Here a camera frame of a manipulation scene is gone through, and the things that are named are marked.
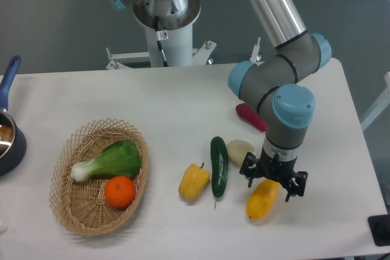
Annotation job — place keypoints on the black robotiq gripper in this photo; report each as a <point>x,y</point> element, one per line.
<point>274,169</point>

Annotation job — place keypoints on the yellow mango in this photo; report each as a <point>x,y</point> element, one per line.
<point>262,199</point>

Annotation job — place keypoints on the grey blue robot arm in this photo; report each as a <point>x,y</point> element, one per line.
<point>270,89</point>

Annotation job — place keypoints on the beige round potato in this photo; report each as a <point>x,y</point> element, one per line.
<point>238,149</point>

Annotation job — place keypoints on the green cucumber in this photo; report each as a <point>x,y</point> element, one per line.
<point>220,165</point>

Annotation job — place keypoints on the purple sweet potato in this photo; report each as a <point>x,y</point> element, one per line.
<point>247,114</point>

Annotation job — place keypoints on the yellow bell pepper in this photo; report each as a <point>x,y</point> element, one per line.
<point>193,182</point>

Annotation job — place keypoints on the black device at edge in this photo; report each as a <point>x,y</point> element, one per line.
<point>379,228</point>

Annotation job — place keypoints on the green bok choy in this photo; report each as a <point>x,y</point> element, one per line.
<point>121,158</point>

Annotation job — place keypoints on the orange fruit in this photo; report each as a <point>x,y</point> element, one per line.
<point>119,192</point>

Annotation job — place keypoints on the woven wicker basket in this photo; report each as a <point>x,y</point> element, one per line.
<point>81,206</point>

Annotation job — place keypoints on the white metal frame right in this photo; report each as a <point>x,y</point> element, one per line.
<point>377,107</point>

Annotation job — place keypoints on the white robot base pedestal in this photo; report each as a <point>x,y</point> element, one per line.
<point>168,27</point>

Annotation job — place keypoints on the blue handled saucepan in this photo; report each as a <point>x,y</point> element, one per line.
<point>13,141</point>

